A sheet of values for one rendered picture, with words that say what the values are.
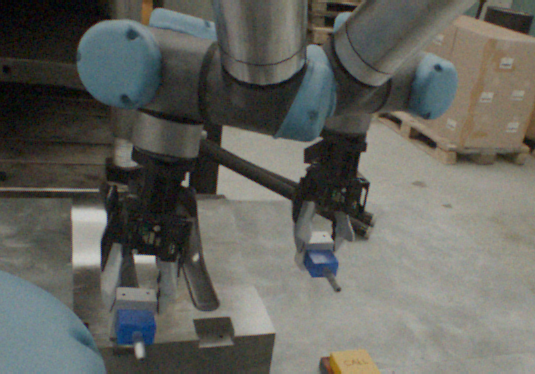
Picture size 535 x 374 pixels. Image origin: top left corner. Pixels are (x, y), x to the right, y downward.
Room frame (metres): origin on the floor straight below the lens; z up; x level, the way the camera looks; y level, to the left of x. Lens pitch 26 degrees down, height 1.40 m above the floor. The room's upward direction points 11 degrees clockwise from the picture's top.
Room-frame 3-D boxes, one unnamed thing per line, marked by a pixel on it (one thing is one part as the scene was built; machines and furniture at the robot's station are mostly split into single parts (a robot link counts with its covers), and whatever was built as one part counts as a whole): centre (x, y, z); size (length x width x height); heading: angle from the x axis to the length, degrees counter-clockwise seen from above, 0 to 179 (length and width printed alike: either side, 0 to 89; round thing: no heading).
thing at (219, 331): (0.68, 0.13, 0.87); 0.05 x 0.05 x 0.04; 25
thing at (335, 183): (0.84, 0.00, 1.09); 0.09 x 0.08 x 0.12; 25
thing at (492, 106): (5.05, -0.81, 0.47); 1.22 x 0.80 x 0.94; 29
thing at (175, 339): (0.87, 0.27, 0.87); 0.50 x 0.26 x 0.14; 25
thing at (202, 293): (0.85, 0.27, 0.92); 0.35 x 0.16 x 0.09; 25
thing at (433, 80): (0.77, -0.05, 1.25); 0.11 x 0.11 x 0.08; 46
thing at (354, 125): (0.85, 0.00, 1.17); 0.08 x 0.08 x 0.05
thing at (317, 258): (0.83, 0.00, 0.93); 0.13 x 0.05 x 0.05; 25
